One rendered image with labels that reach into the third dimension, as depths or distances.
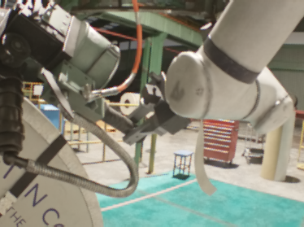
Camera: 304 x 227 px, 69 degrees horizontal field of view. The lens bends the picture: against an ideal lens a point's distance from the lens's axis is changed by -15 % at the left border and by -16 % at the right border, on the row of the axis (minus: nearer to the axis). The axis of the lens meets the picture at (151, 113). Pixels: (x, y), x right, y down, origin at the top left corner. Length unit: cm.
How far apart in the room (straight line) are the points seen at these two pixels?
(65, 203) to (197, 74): 55
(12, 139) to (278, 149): 456
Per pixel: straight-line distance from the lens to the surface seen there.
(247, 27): 30
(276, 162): 480
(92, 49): 52
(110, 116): 54
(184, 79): 32
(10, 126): 42
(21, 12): 48
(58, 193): 72
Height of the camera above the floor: 130
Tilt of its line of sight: 4 degrees down
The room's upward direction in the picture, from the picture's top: 5 degrees clockwise
